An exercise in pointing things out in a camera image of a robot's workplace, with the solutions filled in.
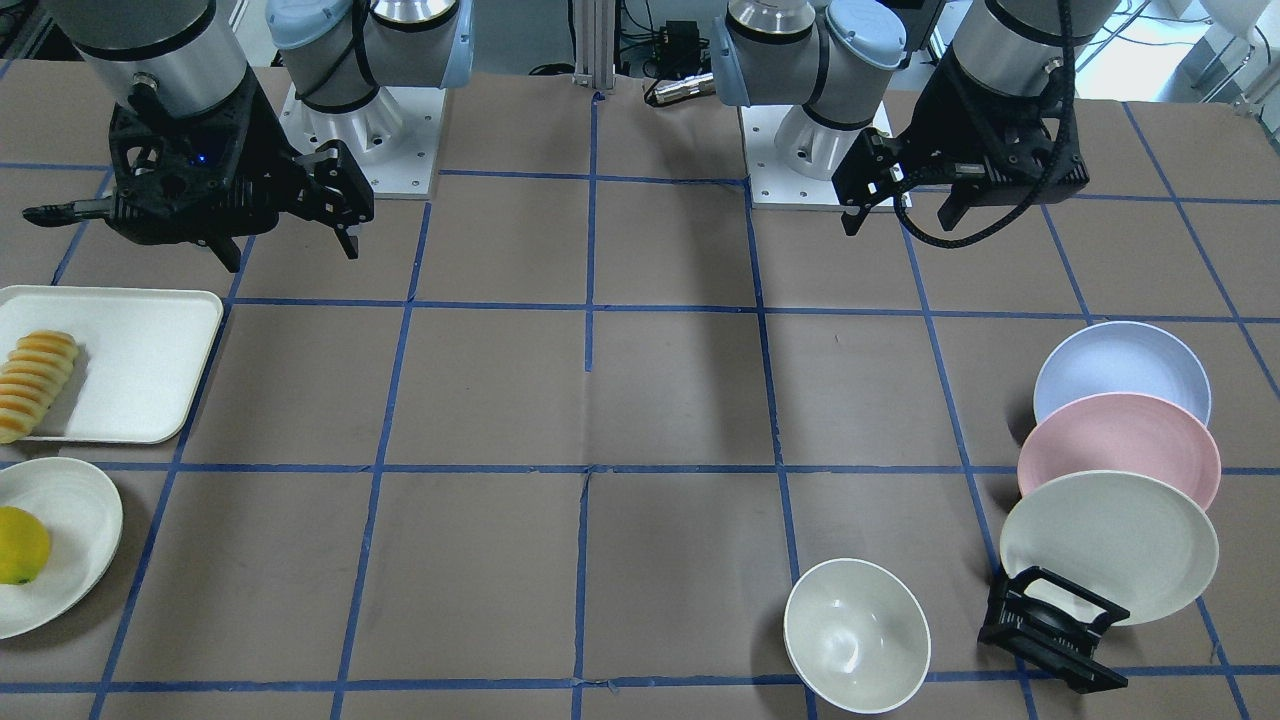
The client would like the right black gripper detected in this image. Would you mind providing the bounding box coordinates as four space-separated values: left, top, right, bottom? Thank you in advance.
22 68 375 273

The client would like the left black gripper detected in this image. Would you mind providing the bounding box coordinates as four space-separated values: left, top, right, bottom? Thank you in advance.
832 50 1075 237

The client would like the yellow spiral bread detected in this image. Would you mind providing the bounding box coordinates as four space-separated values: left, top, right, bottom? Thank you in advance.
1 329 81 445

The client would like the blue plate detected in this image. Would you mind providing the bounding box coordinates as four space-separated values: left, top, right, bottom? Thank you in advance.
1032 322 1213 425

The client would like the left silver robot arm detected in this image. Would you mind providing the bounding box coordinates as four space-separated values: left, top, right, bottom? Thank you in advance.
709 1 1115 249

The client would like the pink plate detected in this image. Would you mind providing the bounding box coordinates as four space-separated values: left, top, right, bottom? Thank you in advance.
1016 392 1222 510

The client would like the white plate under lemon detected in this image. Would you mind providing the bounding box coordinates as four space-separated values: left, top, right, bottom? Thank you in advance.
1 457 123 639

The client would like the cream plate in rack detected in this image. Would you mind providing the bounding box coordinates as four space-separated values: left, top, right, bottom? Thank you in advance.
998 470 1219 626

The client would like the black plate rack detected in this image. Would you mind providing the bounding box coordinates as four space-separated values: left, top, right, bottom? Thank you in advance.
977 566 1130 694

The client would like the white rectangular tray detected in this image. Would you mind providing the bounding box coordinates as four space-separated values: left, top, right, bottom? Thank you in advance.
1 284 223 445

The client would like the yellow lemon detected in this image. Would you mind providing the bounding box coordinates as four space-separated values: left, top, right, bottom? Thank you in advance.
1 506 52 585

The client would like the white bowl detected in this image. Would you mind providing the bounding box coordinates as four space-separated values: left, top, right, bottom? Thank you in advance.
783 559 932 715

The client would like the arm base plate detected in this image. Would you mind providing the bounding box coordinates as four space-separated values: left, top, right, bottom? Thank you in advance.
739 105 891 213
280 87 449 201

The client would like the aluminium frame post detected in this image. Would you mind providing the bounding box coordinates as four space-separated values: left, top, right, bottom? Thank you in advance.
570 0 618 95

